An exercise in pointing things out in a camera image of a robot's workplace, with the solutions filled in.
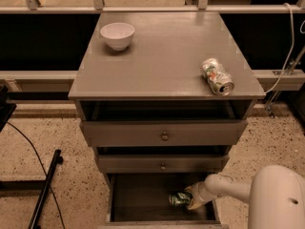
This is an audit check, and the grey wooden drawer cabinet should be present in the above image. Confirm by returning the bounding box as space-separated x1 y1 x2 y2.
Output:
68 11 266 229

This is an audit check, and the grey top drawer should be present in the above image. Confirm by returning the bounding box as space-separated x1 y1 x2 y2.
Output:
81 120 247 147

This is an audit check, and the black equipment at left edge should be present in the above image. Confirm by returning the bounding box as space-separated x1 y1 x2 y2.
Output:
0 85 16 132

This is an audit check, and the grey middle drawer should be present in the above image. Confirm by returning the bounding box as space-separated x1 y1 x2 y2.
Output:
95 155 229 174

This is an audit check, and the grey open bottom drawer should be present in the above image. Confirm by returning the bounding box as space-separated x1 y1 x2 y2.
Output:
100 173 229 229

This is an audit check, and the white cable at right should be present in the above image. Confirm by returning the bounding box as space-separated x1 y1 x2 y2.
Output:
265 2 305 94

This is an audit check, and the metal railing frame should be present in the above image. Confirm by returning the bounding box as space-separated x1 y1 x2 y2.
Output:
0 0 305 15

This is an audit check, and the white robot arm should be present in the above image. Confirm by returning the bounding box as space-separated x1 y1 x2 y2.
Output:
185 165 305 229

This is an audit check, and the black floor stand bar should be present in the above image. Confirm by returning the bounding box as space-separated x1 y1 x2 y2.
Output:
28 150 63 229

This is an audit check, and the white ceramic bowl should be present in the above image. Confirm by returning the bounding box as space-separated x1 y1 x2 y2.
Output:
100 22 135 51

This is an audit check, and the white crushed soda can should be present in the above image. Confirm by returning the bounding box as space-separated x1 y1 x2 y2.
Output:
200 58 234 96

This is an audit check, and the black cable on floor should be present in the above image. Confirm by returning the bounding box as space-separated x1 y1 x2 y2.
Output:
6 121 66 229

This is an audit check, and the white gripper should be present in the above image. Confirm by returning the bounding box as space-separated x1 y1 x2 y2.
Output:
184 181 215 210

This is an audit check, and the green soda can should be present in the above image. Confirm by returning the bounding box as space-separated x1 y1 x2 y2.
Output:
169 192 193 206

